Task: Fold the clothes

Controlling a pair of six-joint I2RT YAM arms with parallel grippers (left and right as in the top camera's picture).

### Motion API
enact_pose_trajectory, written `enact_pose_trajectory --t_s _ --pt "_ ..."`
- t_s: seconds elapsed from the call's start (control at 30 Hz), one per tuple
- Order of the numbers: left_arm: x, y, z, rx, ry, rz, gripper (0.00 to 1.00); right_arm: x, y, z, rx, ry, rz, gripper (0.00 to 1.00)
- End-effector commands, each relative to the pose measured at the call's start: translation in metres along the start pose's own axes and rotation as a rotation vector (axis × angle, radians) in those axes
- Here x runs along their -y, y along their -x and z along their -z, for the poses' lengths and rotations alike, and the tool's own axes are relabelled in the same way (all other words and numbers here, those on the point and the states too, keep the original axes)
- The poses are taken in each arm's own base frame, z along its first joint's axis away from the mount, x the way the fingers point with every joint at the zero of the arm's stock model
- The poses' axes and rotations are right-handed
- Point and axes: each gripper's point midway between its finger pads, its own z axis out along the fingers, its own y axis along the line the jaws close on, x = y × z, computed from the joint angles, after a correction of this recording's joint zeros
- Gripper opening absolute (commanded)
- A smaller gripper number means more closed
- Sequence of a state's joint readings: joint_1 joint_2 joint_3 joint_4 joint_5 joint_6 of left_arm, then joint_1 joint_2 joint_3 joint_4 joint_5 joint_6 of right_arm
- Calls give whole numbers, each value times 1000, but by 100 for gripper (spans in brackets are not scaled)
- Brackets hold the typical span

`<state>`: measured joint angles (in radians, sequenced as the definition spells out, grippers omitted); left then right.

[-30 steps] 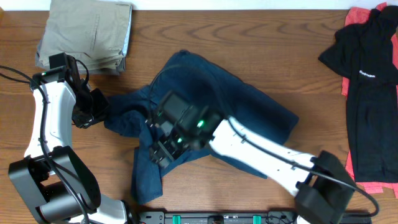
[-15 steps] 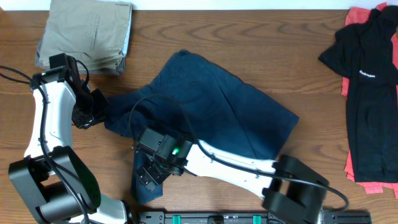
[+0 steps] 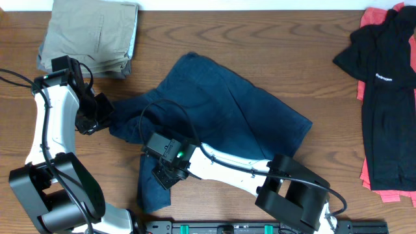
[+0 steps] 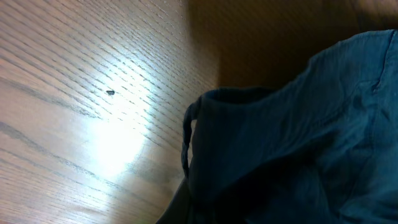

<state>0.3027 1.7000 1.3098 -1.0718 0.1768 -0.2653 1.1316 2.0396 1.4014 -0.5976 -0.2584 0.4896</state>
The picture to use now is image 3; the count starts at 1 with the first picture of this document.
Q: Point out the folded grey garment underneath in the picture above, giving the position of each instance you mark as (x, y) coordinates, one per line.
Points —
(106, 74)

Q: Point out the navy blue shorts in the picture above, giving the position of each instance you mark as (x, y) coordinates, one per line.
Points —
(200, 98)

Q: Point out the folded khaki shorts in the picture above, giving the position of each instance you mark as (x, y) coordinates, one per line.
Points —
(99, 34)

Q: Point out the red garment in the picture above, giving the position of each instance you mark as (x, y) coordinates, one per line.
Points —
(376, 16)

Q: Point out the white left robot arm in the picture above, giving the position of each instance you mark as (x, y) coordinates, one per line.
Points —
(57, 192)

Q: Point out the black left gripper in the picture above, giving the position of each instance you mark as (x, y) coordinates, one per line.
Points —
(90, 123)

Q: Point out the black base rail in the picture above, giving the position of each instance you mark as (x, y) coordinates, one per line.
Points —
(339, 227)

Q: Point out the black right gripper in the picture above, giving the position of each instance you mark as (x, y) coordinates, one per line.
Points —
(166, 180)

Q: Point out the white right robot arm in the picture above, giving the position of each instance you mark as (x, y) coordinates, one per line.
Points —
(283, 188)

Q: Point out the black t-shirt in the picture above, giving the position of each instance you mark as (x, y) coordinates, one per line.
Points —
(380, 57)

